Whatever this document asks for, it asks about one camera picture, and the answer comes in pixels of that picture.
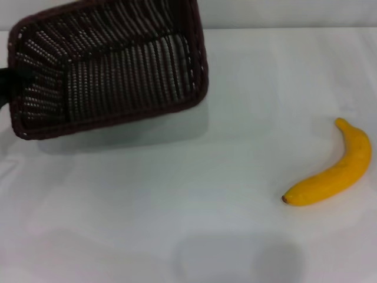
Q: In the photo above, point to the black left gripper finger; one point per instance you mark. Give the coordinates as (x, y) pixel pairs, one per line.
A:
(4, 95)
(17, 73)

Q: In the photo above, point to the dark brown woven basket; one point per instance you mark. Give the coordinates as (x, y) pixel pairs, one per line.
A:
(117, 73)

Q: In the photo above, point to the yellow banana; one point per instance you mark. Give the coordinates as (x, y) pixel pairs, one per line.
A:
(338, 177)

